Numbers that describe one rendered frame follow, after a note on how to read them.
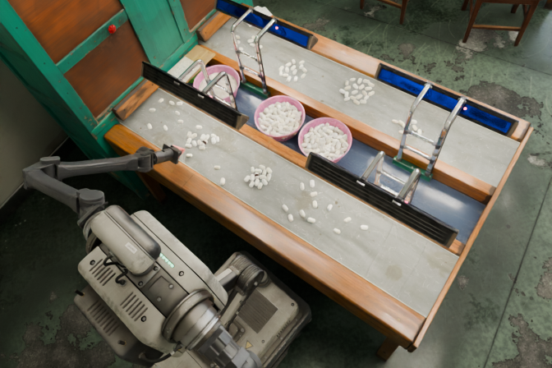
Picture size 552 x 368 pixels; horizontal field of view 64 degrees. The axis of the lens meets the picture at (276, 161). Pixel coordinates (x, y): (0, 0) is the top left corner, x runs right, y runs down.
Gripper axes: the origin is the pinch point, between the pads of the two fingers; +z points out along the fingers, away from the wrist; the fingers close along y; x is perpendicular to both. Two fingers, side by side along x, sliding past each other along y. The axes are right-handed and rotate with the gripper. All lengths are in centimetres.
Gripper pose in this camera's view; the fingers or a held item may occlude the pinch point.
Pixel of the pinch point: (183, 150)
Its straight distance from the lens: 217.7
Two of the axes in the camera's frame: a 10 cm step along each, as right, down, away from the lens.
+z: 5.3, -2.1, 8.2
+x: -2.9, 8.6, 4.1
